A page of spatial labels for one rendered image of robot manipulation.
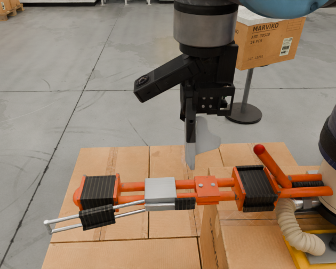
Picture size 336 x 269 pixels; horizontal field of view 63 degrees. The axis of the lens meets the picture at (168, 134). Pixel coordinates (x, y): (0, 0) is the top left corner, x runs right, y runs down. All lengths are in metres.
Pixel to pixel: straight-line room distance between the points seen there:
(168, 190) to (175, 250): 0.58
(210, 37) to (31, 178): 2.14
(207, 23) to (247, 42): 1.94
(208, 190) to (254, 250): 0.19
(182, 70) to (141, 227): 0.89
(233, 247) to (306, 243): 0.16
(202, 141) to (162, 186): 0.20
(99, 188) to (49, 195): 1.60
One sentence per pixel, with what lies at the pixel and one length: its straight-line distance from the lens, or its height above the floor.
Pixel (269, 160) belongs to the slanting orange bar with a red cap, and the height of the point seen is 1.17.
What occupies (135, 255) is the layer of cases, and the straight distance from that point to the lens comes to 1.16.
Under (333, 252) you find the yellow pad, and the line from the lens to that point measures 0.76.
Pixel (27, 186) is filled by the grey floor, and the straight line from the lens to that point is 2.35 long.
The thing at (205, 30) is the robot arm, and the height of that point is 1.44.
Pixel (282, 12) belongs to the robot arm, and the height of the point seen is 1.49.
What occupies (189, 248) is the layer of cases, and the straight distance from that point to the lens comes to 1.17.
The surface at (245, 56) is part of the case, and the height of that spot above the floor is 0.74.
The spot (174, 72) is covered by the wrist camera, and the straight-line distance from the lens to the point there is 0.43.
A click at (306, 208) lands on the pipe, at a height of 1.01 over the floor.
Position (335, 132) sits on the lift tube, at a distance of 0.65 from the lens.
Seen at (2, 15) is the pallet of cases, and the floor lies 0.10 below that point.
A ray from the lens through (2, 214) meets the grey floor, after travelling 2.24.
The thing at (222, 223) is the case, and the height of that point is 0.94.
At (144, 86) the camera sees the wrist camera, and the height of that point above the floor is 1.35.
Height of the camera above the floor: 1.55
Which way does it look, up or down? 37 degrees down
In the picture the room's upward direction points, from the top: straight up
